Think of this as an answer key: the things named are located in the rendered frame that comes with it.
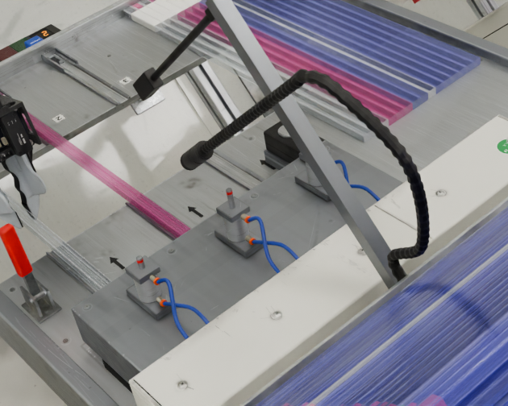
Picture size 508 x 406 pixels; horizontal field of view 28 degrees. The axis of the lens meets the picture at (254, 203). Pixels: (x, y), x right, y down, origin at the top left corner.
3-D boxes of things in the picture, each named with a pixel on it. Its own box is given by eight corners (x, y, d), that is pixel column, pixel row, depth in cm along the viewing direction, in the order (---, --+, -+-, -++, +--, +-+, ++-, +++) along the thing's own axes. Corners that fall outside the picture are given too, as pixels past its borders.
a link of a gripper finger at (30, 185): (50, 229, 114) (12, 161, 109) (28, 217, 118) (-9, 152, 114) (72, 213, 115) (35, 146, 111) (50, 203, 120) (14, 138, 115)
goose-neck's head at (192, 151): (176, 158, 94) (191, 146, 90) (190, 148, 94) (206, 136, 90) (186, 174, 94) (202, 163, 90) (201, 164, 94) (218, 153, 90)
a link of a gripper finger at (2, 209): (14, 249, 112) (-17, 176, 108) (-6, 236, 116) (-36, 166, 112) (39, 236, 113) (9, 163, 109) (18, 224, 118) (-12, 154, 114)
